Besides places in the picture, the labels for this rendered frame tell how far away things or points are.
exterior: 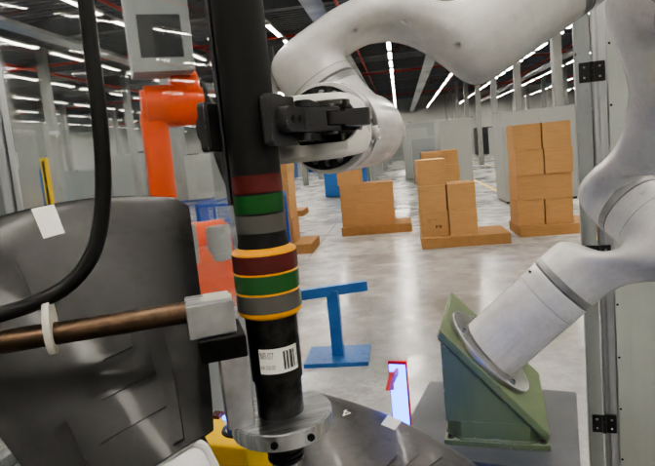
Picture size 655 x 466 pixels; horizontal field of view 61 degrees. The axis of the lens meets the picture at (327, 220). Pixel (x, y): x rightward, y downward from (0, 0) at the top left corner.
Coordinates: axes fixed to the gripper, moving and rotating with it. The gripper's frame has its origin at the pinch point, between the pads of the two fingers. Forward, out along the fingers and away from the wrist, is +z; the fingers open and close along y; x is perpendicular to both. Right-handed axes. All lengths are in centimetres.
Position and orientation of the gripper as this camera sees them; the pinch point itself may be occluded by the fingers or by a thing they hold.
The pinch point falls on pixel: (248, 124)
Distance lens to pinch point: 37.4
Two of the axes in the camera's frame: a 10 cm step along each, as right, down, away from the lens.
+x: -0.9, -9.9, -1.1
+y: -9.4, 0.5, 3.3
